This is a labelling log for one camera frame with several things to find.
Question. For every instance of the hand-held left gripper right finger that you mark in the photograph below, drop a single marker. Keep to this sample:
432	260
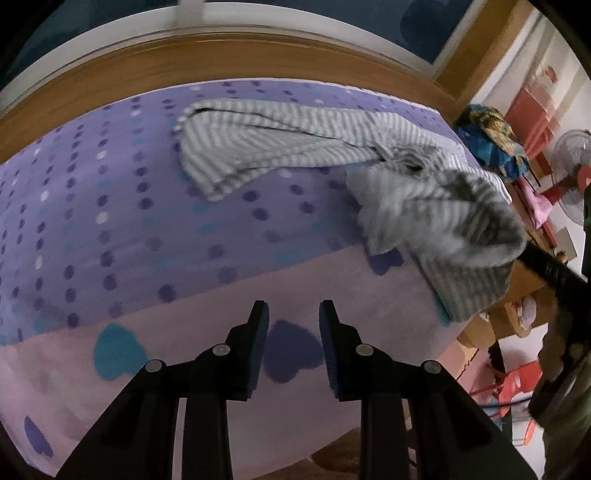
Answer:
328	355

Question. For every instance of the cardboard box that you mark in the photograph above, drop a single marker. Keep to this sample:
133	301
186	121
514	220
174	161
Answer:
475	334

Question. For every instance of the red plastic stool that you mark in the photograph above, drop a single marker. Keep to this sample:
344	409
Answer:
512	387

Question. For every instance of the purple dotted bed sheet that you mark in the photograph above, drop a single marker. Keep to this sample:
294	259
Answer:
115	230

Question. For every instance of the colourful cloth pile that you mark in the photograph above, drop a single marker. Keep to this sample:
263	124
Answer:
489	138

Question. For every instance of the white plush toy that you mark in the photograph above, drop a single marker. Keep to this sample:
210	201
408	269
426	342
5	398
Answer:
526	314

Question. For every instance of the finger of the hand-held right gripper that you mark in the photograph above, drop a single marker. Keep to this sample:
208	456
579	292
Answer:
558	277

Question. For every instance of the wooden bedside desk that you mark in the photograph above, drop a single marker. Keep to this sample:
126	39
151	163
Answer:
521	286

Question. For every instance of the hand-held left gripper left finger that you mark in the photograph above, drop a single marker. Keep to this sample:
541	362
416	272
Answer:
259	350

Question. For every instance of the white flowered curtain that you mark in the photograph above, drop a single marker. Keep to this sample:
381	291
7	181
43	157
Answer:
521	55

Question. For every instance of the grey striped pants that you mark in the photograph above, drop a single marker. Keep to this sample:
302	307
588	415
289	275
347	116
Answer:
277	138

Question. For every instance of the pink cloth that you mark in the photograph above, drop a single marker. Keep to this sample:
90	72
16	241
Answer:
535	203

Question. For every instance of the red standing fan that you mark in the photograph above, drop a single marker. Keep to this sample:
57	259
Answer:
570	152

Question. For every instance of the wooden bed headboard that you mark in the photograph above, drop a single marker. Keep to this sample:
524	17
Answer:
184	64

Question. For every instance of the wooden window trim post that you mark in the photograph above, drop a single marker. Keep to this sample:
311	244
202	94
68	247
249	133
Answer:
485	46

